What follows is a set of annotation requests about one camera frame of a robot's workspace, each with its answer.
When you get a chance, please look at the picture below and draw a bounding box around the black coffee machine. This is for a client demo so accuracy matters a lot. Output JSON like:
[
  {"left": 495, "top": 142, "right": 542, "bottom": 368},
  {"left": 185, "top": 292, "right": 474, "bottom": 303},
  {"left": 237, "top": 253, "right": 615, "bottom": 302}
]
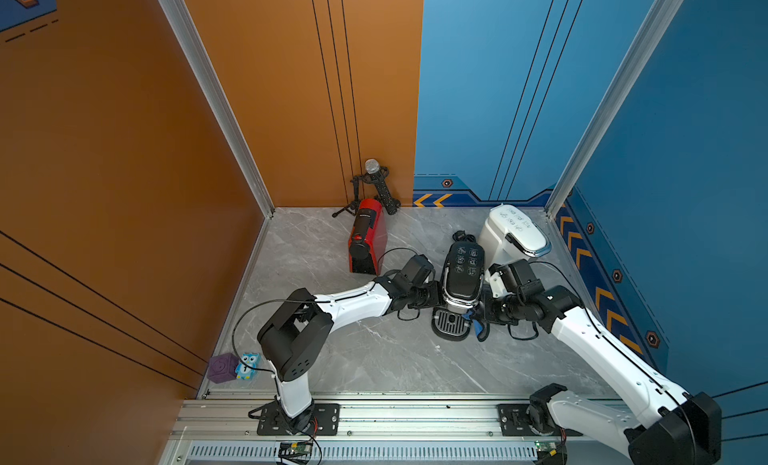
[{"left": 431, "top": 230, "right": 485, "bottom": 341}]

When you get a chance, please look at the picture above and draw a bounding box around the red coffee machine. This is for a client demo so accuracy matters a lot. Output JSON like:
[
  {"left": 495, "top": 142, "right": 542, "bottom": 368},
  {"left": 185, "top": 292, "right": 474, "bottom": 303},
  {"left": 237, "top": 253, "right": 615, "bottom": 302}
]
[{"left": 348, "top": 198, "right": 388, "bottom": 275}]

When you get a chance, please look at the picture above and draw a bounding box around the grey wiping cloth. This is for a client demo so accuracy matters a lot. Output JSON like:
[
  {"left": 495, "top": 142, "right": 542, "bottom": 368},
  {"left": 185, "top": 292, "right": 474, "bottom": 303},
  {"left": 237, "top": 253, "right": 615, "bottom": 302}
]
[{"left": 472, "top": 319, "right": 490, "bottom": 342}]

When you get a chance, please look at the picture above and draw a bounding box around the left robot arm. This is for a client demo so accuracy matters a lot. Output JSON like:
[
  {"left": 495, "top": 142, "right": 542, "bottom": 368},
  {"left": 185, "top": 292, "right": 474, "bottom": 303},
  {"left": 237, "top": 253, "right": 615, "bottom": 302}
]
[{"left": 257, "top": 254, "right": 445, "bottom": 433}]

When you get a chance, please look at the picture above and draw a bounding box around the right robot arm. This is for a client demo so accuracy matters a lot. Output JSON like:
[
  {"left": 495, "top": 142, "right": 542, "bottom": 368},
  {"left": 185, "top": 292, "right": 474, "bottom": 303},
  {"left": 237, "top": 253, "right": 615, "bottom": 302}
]
[{"left": 485, "top": 260, "right": 722, "bottom": 464}]

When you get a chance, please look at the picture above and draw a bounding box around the white coffee machine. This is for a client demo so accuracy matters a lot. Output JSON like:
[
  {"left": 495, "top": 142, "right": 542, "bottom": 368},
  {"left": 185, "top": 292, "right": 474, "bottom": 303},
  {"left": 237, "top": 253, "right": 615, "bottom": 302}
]
[{"left": 477, "top": 204, "right": 551, "bottom": 269}]

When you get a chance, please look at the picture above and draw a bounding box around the microphone on black tripod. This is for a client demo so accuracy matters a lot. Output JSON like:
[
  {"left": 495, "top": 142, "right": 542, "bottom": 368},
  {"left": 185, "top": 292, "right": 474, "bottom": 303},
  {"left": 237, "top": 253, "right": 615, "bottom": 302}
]
[{"left": 331, "top": 158, "right": 402, "bottom": 219}]

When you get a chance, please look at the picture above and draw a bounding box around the right green circuit board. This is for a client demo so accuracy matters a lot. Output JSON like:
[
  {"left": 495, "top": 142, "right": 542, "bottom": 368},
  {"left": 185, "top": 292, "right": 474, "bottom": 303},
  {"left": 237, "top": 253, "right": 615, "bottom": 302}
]
[{"left": 533, "top": 441, "right": 568, "bottom": 465}]

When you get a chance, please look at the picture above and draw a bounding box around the green circuit board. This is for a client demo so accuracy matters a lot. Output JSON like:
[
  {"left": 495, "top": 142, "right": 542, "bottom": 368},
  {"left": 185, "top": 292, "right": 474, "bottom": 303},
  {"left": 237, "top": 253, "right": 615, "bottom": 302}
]
[
  {"left": 276, "top": 441, "right": 315, "bottom": 465},
  {"left": 533, "top": 441, "right": 568, "bottom": 465}
]

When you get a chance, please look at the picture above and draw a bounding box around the blue owl toy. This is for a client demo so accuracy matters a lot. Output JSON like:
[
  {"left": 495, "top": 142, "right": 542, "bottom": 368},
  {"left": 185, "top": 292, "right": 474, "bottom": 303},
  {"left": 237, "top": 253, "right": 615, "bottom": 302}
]
[{"left": 236, "top": 353, "right": 261, "bottom": 381}]

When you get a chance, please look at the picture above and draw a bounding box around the left green circuit board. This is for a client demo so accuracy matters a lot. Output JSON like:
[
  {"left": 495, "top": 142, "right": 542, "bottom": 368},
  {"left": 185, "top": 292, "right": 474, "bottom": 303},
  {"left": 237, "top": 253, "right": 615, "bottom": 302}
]
[{"left": 276, "top": 441, "right": 315, "bottom": 465}]

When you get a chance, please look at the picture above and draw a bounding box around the purple toy cube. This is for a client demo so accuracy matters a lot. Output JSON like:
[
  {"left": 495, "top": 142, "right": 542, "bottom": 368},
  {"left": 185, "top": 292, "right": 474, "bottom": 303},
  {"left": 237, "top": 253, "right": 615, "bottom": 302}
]
[{"left": 206, "top": 352, "right": 240, "bottom": 384}]

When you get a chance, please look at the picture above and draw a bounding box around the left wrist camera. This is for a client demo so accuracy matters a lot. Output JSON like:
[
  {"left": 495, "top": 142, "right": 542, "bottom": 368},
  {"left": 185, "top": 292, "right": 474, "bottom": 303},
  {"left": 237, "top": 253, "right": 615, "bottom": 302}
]
[{"left": 399, "top": 254, "right": 434, "bottom": 286}]

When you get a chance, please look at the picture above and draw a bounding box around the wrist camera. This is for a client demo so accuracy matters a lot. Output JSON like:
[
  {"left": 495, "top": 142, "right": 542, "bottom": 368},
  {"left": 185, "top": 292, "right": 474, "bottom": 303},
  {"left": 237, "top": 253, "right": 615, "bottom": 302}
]
[
  {"left": 486, "top": 260, "right": 544, "bottom": 301},
  {"left": 399, "top": 254, "right": 434, "bottom": 286}
]

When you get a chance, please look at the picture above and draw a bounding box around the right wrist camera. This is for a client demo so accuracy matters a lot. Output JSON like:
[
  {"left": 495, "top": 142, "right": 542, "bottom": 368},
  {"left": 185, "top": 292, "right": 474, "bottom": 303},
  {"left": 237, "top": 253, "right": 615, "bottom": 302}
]
[{"left": 486, "top": 260, "right": 544, "bottom": 301}]

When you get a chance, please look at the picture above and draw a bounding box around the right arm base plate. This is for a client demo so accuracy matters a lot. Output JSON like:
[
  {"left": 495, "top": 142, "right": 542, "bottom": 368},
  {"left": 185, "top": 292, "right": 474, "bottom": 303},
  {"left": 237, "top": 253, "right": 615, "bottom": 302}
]
[{"left": 496, "top": 403, "right": 560, "bottom": 439}]

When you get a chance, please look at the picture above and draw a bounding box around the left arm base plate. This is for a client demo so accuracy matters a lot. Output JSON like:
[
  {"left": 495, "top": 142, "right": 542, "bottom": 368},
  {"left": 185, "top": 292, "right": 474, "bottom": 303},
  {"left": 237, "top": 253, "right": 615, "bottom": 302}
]
[{"left": 248, "top": 400, "right": 341, "bottom": 437}]

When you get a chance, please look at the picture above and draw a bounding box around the aluminium front rail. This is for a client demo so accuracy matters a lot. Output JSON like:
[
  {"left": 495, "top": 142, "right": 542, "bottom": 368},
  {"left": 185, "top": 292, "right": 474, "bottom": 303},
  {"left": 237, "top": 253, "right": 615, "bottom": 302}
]
[{"left": 170, "top": 395, "right": 676, "bottom": 445}]

